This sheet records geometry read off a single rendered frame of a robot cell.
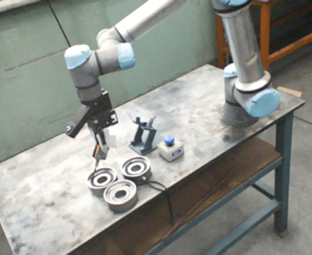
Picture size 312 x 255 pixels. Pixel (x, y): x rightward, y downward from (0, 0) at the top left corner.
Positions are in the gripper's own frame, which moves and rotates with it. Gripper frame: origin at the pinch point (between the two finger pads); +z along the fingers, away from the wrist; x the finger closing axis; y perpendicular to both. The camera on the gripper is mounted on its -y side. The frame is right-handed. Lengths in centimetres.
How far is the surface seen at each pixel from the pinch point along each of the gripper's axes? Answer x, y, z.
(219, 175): -7, 45, 38
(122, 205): -17.7, -4.6, 10.1
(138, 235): -8.3, 1.0, 38.1
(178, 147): -9.4, 24.7, 9.1
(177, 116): 12.3, 41.0, 13.3
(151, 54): 154, 118, 50
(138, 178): -10.8, 5.8, 10.4
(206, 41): 153, 182, 61
